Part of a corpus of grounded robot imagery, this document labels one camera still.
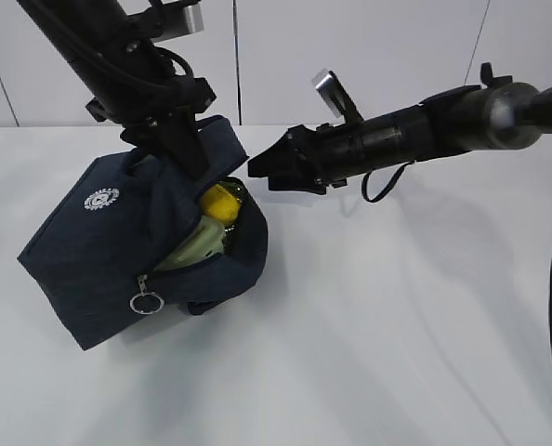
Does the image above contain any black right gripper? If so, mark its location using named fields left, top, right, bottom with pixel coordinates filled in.
left=247, top=124, right=348, bottom=195

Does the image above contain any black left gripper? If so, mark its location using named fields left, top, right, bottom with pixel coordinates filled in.
left=85, top=76, right=217, bottom=180

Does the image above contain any yellow lemon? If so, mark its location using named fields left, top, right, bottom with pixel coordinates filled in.
left=199, top=184, right=242, bottom=226

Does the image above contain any green lidded glass container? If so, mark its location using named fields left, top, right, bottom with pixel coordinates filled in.
left=155, top=216, right=226, bottom=271

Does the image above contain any navy blue lunch bag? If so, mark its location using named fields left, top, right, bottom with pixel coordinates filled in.
left=19, top=115, right=269, bottom=349

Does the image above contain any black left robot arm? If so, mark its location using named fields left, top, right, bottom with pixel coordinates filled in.
left=20, top=1, right=216, bottom=179

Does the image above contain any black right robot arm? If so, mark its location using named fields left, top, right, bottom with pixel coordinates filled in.
left=247, top=62, right=552, bottom=195

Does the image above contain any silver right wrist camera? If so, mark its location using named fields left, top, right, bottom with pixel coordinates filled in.
left=311, top=69, right=363, bottom=124

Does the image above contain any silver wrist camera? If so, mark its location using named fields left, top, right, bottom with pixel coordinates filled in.
left=311, top=69, right=363, bottom=124
left=128, top=0, right=204, bottom=43

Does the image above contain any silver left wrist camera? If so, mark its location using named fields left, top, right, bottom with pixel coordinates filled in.
left=128, top=0, right=204, bottom=43

